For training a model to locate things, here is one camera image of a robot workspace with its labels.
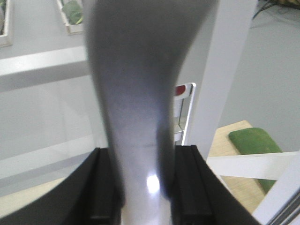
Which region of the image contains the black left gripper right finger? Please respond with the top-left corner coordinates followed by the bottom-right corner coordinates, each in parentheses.
top-left (171, 145), bottom-right (258, 225)

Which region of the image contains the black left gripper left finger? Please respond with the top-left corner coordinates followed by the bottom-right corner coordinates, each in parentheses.
top-left (0, 148), bottom-right (121, 225)

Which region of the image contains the white sliding glass door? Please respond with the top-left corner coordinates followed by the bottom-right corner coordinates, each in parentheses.
top-left (0, 0), bottom-right (255, 196)

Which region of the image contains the silver door handle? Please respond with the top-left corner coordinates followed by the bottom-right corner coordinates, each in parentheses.
top-left (83, 0), bottom-right (216, 225)

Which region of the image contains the door lock plate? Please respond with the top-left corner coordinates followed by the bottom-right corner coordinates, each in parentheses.
top-left (173, 82), bottom-right (196, 145)

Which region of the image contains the light plywood floor platform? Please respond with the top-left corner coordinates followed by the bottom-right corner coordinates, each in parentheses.
top-left (0, 120), bottom-right (265, 217)

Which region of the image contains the green cushion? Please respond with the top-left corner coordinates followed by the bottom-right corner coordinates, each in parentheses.
top-left (228, 127), bottom-right (283, 194)

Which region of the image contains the white wooden support brace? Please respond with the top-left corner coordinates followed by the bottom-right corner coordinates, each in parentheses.
top-left (206, 151), bottom-right (300, 225)

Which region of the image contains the wooden planter box with plants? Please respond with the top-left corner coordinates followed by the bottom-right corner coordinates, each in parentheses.
top-left (56, 0), bottom-right (83, 35)

